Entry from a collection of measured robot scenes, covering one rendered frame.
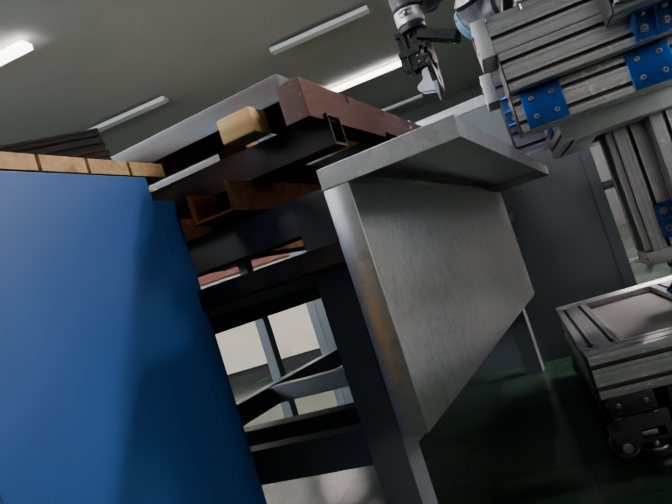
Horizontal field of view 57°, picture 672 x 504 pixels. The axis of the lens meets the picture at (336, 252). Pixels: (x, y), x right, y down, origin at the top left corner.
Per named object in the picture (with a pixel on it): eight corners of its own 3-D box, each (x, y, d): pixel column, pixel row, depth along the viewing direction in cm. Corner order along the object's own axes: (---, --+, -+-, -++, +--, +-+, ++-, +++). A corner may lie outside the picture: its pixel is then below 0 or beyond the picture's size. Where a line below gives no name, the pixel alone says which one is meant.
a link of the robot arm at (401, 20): (424, 9, 165) (415, 0, 158) (429, 25, 165) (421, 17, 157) (398, 22, 168) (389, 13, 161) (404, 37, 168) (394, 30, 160)
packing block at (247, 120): (223, 145, 93) (215, 121, 93) (241, 148, 98) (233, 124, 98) (255, 130, 91) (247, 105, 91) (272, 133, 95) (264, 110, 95)
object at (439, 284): (401, 438, 82) (322, 191, 84) (522, 297, 201) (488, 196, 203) (429, 432, 81) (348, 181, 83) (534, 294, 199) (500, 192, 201)
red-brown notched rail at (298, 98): (286, 126, 90) (274, 87, 90) (485, 171, 238) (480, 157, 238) (309, 115, 89) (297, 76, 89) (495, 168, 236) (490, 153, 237)
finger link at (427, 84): (425, 107, 163) (414, 74, 163) (446, 98, 161) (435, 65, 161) (422, 105, 160) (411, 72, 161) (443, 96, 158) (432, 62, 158)
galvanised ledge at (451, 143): (322, 191, 84) (315, 170, 84) (488, 196, 203) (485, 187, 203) (460, 136, 76) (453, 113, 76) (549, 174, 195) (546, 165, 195)
